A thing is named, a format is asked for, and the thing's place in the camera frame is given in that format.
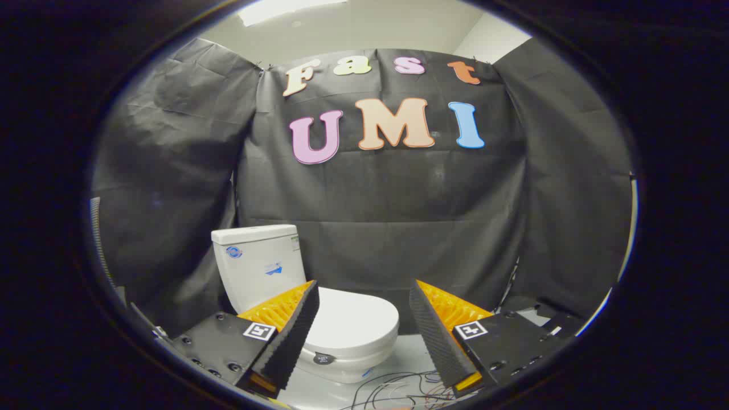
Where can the white toilet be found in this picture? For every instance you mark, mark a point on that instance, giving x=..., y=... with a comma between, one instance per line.
x=256, y=267

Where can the white toilet lid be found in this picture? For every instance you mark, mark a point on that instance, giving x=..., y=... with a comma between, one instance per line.
x=359, y=322

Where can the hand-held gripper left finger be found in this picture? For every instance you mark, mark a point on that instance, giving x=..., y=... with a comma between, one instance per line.
x=293, y=336

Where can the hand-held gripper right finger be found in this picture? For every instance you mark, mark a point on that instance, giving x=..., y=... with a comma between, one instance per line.
x=433, y=336

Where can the black backdrop cloth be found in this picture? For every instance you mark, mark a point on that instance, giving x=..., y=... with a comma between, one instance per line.
x=387, y=199

